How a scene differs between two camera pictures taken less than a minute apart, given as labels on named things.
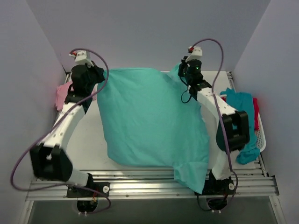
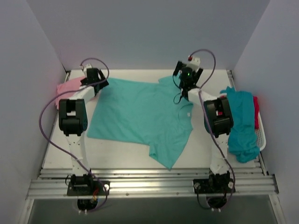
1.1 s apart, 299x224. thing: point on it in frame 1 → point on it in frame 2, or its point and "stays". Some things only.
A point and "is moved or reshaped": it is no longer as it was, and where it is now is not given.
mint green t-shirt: (148, 118) is moved or reshaped
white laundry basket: (260, 134) stays
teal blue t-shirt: (244, 101) stays
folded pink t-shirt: (62, 90) stays
